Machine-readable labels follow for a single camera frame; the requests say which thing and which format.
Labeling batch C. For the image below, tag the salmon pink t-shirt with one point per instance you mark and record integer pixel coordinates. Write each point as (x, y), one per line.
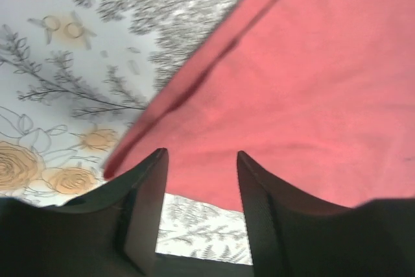
(319, 92)

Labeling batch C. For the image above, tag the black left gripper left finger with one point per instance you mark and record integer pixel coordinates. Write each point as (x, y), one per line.
(110, 231)

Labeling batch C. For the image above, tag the floral patterned table mat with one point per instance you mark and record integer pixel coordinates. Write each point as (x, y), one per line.
(75, 76)

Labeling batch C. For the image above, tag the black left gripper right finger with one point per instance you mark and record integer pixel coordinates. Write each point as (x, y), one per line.
(293, 233)

